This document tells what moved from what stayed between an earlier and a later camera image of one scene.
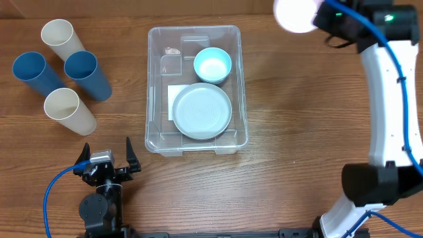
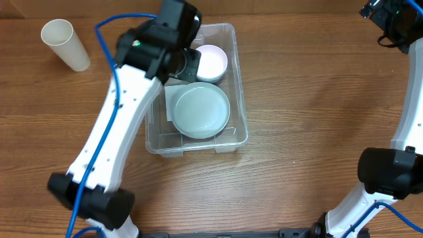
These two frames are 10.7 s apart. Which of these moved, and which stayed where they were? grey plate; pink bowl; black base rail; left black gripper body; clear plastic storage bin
Moved: pink bowl; left black gripper body
Stayed: grey plate; black base rail; clear plastic storage bin
